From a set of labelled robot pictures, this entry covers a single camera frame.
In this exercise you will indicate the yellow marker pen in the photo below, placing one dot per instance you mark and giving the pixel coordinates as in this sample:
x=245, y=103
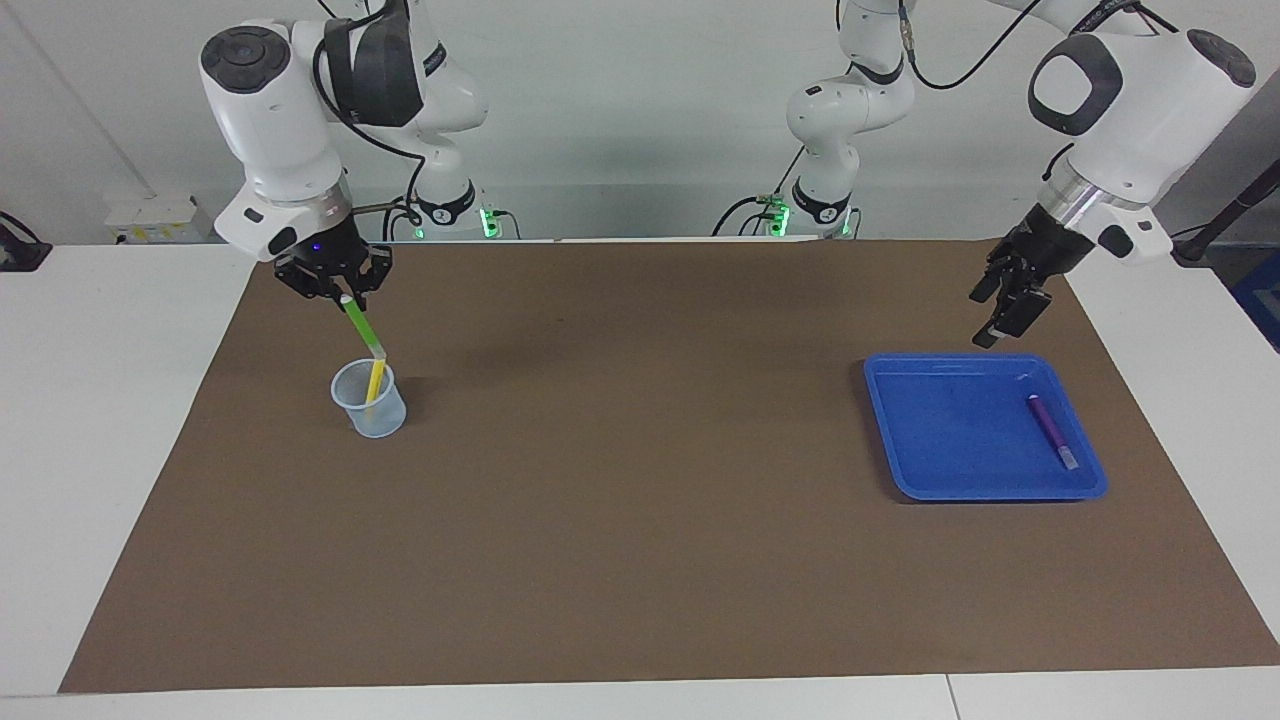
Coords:
x=374, y=380

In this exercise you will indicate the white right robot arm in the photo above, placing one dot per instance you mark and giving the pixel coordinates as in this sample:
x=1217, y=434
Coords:
x=275, y=120

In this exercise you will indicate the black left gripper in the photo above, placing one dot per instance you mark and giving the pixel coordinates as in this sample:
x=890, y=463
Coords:
x=1045, y=245

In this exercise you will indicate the blue crate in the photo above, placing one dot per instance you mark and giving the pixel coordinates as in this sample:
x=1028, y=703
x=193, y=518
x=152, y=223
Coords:
x=1262, y=300

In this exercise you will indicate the translucent plastic cup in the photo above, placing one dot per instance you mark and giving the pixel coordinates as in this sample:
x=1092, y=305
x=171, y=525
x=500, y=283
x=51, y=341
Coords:
x=380, y=420

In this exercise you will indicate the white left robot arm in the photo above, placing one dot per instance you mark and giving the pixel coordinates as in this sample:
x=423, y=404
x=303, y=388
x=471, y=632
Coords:
x=1140, y=110

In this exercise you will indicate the black clamp base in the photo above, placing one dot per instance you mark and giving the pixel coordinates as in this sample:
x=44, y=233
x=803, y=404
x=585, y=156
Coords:
x=22, y=252

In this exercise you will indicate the green marker pen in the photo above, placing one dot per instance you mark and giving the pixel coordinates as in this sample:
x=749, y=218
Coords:
x=362, y=325

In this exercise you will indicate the black stand pole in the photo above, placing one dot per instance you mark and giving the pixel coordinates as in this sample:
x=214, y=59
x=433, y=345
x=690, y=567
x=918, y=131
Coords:
x=1225, y=215

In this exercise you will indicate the brown table mat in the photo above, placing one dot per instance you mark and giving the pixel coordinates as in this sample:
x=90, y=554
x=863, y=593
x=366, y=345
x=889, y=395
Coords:
x=640, y=520

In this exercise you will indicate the white power strip box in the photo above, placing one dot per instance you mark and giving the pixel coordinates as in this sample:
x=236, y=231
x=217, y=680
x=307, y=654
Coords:
x=155, y=220

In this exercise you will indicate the blue plastic tray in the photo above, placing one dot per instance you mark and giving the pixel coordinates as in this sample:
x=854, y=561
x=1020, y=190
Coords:
x=960, y=440

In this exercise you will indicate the purple marker pen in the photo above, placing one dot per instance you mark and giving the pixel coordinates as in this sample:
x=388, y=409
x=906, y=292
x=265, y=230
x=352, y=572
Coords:
x=1050, y=428

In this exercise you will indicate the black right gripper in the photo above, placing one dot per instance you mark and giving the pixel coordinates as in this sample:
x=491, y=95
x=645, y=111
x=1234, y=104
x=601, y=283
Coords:
x=325, y=255

